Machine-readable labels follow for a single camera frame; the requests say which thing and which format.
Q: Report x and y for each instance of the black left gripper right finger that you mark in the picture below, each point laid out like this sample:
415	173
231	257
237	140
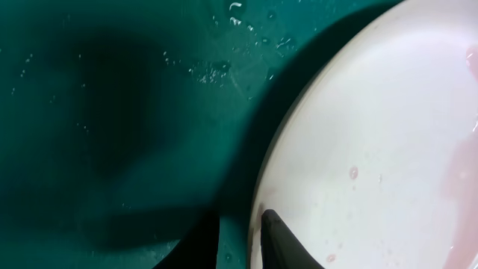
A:
280	249

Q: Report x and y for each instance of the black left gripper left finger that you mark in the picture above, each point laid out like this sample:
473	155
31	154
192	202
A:
198	249

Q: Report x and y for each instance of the pink white plate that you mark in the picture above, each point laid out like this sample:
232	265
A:
375	165

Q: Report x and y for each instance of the teal plastic tray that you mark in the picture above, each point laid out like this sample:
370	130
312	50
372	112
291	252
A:
123	122

